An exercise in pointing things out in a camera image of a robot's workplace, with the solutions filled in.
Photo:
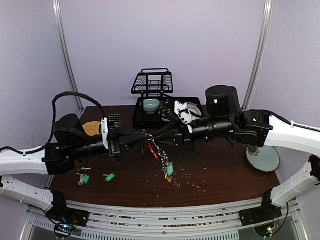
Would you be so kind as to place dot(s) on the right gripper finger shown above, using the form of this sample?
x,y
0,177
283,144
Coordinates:
x,y
170,130
172,138

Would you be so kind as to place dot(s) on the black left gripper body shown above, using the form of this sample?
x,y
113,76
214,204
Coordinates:
x,y
115,149

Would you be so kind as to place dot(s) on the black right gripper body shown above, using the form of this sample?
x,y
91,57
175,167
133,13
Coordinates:
x,y
184,136

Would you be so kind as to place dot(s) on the large keyring with red handle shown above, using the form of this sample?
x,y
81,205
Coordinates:
x,y
167,168

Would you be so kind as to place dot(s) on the green tagged single key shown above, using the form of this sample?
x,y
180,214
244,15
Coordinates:
x,y
109,177

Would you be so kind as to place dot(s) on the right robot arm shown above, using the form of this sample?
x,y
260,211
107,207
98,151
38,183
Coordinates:
x,y
260,128

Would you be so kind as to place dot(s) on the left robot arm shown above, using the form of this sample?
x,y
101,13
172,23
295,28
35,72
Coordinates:
x,y
73,144

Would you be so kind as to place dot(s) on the yellow daisy plate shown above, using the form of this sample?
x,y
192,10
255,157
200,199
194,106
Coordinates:
x,y
194,110

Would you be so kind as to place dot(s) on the celadon green bowl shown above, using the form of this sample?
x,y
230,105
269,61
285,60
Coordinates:
x,y
150,106

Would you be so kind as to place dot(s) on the green tagged key bunch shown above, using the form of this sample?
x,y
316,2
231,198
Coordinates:
x,y
84,176

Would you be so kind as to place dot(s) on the light green flower plate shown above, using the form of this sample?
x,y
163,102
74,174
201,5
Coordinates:
x,y
264,159

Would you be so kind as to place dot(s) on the left base circuit board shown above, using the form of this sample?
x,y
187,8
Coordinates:
x,y
63,230

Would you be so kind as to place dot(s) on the base circuit board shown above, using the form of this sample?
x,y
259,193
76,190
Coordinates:
x,y
267,230
63,230

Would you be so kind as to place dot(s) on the right base circuit board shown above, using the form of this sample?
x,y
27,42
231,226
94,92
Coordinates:
x,y
267,230

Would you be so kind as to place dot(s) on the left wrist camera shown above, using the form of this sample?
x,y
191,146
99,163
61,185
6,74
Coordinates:
x,y
110,128

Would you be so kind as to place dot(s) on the black wire dish rack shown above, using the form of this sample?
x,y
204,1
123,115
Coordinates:
x,y
155,84

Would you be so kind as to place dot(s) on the aluminium front rail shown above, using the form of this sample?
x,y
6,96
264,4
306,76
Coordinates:
x,y
207,222

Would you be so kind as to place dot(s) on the right aluminium frame post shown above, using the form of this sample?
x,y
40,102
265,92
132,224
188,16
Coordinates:
x,y
260,51

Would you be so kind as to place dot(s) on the aluminium frame post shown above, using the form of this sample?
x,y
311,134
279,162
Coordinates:
x,y
260,51
63,43

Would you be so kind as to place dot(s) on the left aluminium frame post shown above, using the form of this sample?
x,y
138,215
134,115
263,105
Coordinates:
x,y
63,43

